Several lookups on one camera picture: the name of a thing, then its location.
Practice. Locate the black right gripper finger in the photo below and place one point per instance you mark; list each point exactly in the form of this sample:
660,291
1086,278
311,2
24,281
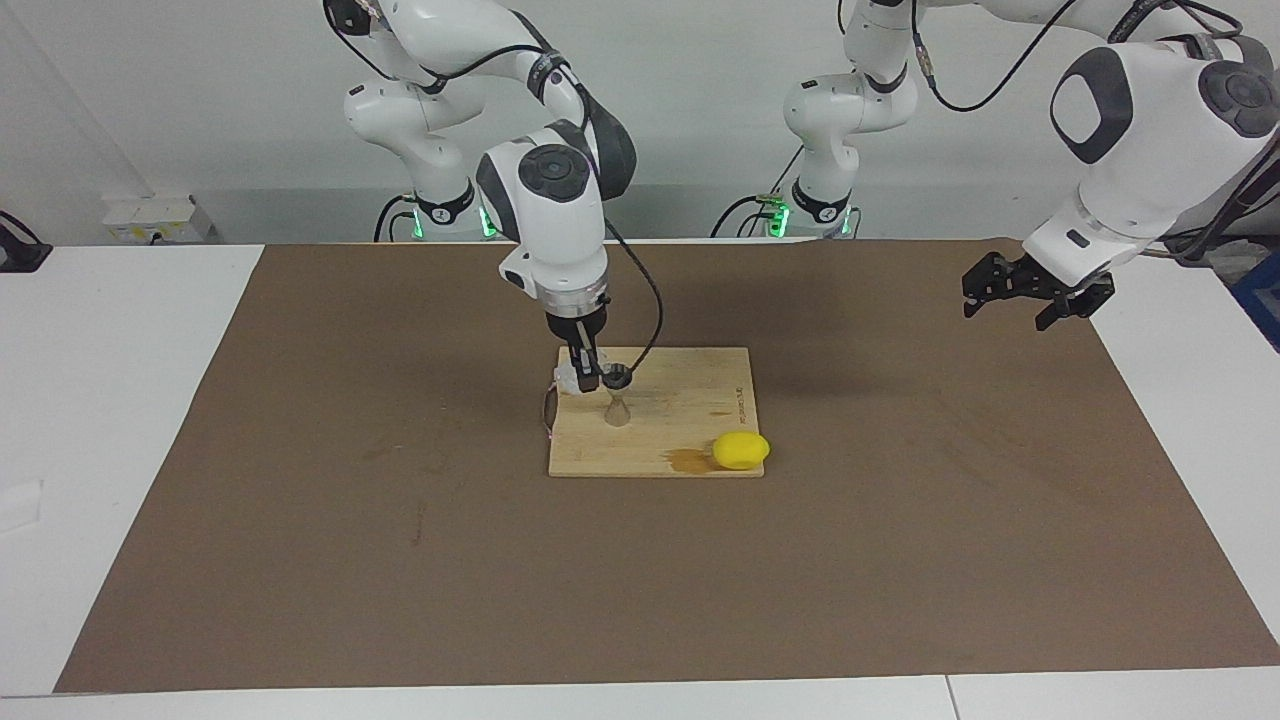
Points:
576,366
592,368

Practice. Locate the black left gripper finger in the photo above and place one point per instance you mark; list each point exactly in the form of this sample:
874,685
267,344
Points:
985,285
1075,305

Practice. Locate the white wall power strip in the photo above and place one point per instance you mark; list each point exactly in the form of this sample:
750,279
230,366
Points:
150,220

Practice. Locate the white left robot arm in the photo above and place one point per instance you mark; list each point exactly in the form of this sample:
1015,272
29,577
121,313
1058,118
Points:
1150,150

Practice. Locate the black stand leg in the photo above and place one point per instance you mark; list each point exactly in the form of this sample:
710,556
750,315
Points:
1215,245

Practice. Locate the black clamp object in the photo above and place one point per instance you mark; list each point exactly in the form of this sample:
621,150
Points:
20,255

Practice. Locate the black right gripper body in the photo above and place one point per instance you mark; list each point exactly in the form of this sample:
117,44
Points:
578,328

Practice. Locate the wooden cutting board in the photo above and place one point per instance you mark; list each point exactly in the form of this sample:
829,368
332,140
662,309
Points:
690,420

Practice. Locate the yellow lemon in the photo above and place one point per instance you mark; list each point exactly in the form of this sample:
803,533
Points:
741,451

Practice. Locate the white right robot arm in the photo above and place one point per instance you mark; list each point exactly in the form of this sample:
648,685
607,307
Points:
555,230

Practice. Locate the blue box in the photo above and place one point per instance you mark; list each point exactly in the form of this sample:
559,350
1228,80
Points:
1262,300

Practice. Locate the steel double jigger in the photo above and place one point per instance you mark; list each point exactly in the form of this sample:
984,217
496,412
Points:
618,410

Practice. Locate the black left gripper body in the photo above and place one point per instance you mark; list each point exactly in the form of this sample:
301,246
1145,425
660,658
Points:
1030,275

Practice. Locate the brown table mat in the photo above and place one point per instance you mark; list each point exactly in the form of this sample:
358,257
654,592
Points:
640,580

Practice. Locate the translucent tape patch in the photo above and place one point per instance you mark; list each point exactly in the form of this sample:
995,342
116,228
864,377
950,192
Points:
18,508

